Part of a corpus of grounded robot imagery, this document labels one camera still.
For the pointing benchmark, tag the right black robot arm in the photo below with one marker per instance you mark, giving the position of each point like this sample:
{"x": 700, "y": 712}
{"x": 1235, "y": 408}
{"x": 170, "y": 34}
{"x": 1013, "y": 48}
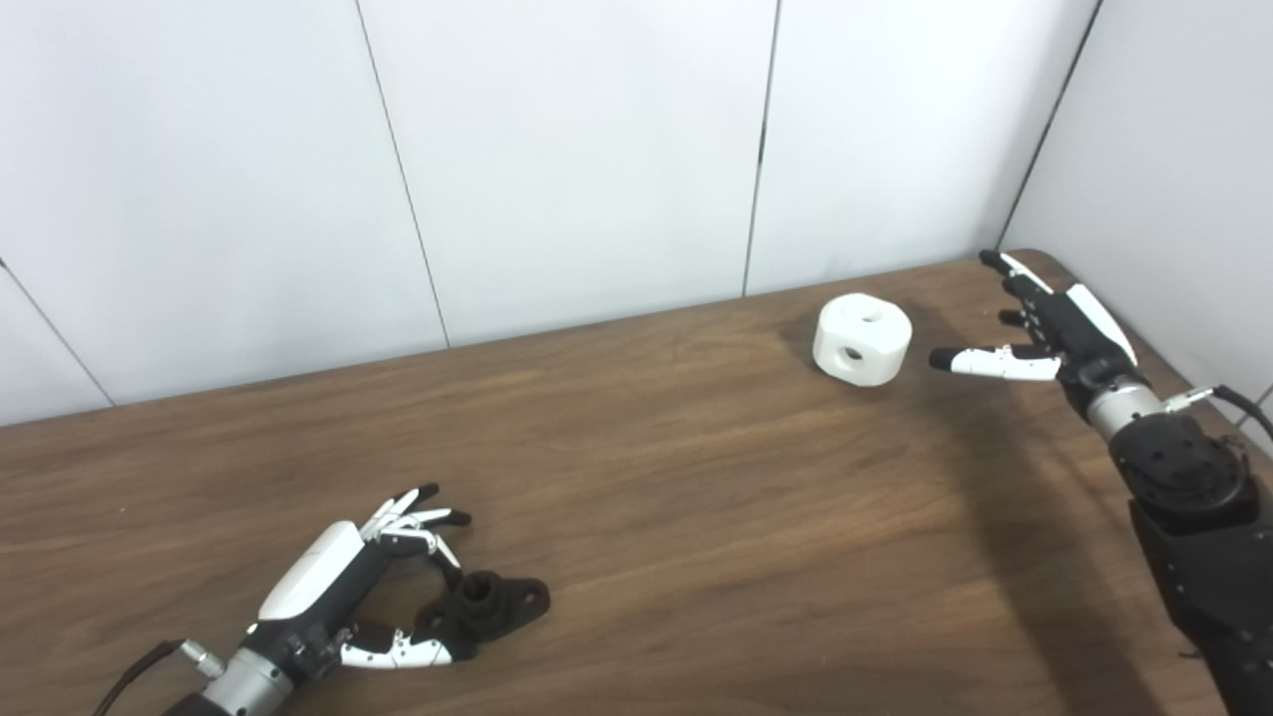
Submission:
{"x": 1193, "y": 517}

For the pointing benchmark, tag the white cube with holes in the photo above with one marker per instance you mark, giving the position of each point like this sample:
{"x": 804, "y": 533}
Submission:
{"x": 865, "y": 333}

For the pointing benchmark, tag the black holder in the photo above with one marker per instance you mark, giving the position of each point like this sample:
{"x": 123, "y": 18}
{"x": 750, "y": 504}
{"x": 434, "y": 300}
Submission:
{"x": 487, "y": 607}

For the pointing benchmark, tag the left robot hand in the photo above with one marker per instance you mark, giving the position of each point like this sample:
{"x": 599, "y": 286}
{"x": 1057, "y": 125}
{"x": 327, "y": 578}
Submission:
{"x": 318, "y": 582}

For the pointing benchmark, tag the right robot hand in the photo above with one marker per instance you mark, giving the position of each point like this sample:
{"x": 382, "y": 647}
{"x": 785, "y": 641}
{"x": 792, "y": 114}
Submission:
{"x": 1069, "y": 328}

